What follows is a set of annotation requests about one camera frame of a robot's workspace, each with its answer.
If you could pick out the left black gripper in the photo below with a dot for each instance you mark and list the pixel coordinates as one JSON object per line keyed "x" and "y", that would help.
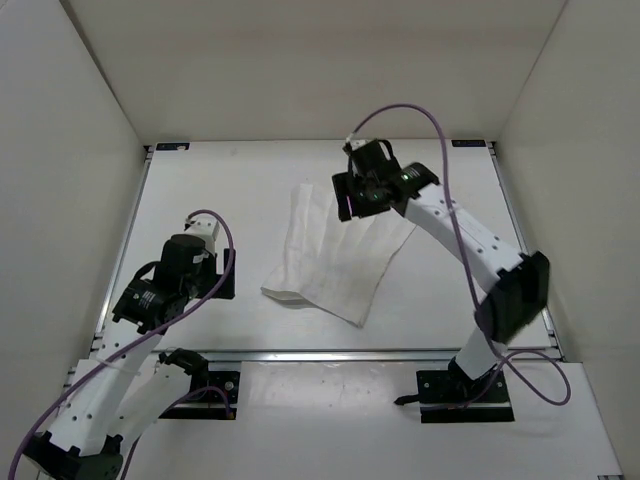
{"x": 212, "y": 282}

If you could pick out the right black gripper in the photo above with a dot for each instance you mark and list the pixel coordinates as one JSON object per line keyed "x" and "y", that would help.
{"x": 344, "y": 189}

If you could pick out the white pleated skirt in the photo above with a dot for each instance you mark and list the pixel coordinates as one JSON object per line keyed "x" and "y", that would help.
{"x": 335, "y": 266}

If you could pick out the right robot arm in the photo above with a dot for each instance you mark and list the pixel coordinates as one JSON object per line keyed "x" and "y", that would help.
{"x": 508, "y": 287}

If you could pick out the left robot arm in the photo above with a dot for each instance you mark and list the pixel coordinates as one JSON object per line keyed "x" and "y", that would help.
{"x": 97, "y": 420}

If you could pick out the right blue corner label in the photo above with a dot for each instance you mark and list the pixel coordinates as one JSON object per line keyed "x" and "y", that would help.
{"x": 468, "y": 143}

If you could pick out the blue corner label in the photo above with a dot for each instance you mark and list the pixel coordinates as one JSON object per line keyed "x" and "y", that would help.
{"x": 172, "y": 146}
{"x": 468, "y": 143}

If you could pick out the left blue corner label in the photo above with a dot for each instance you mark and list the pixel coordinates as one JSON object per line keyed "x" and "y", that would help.
{"x": 172, "y": 146}

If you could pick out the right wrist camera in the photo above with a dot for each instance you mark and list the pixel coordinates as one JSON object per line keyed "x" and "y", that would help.
{"x": 368, "y": 155}

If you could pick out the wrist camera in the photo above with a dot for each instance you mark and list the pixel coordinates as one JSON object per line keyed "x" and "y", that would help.
{"x": 203, "y": 226}
{"x": 368, "y": 155}

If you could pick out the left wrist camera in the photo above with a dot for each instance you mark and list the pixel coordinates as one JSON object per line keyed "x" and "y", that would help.
{"x": 203, "y": 226}

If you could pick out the aluminium table front rail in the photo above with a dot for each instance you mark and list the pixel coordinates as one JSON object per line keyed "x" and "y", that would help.
{"x": 329, "y": 356}

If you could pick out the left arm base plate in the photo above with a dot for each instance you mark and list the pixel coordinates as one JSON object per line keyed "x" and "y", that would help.
{"x": 212, "y": 398}

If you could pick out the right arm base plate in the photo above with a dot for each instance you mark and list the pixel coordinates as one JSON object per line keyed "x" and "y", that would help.
{"x": 442, "y": 400}

